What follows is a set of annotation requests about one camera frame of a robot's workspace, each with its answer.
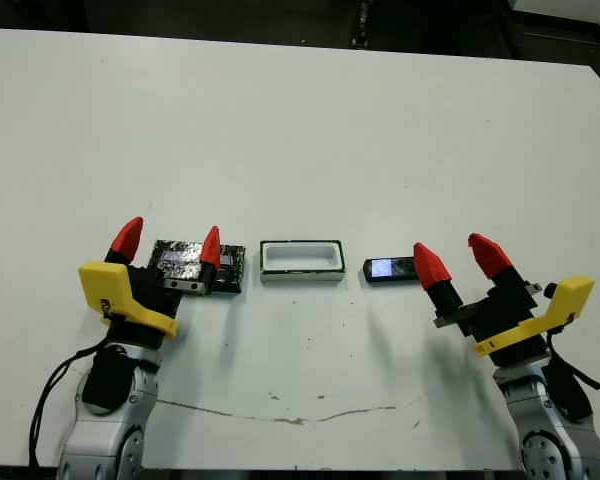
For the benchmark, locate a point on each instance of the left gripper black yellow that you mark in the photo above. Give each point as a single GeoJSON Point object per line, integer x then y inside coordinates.
{"type": "Point", "coordinates": [105, 280]}

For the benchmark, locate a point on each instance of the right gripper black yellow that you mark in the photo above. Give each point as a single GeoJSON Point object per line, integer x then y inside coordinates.
{"type": "Point", "coordinates": [510, 325]}

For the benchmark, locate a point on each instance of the black glossy box lid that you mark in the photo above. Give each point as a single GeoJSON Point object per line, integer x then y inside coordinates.
{"type": "Point", "coordinates": [180, 255]}

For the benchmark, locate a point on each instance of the small black camera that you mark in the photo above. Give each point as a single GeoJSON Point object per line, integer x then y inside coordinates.
{"type": "Point", "coordinates": [385, 270]}

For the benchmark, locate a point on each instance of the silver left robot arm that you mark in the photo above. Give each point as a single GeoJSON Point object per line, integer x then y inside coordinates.
{"type": "Point", "coordinates": [95, 440]}

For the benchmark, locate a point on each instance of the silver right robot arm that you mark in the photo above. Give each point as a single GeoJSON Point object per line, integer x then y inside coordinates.
{"type": "Point", "coordinates": [545, 450]}

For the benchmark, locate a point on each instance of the white box base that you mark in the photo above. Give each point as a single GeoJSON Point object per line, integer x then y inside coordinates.
{"type": "Point", "coordinates": [300, 276]}

